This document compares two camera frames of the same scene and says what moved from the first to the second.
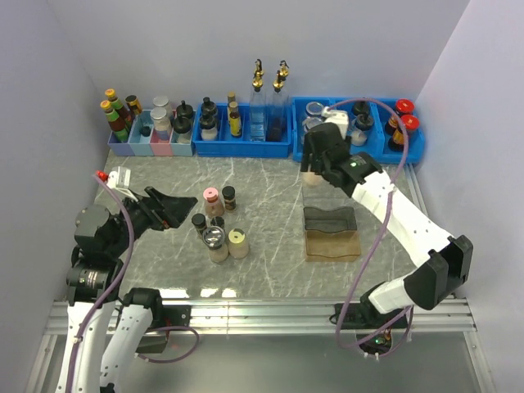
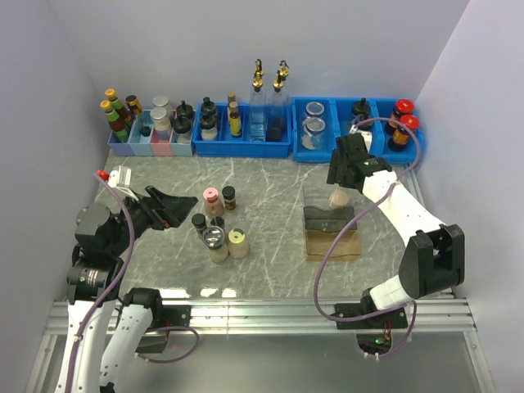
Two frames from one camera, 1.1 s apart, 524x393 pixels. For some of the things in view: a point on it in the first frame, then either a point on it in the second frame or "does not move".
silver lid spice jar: x=310 y=178 to x=338 y=198
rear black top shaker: x=208 y=107 does not move
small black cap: x=145 y=130 does not move
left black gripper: x=164 y=210 does not move
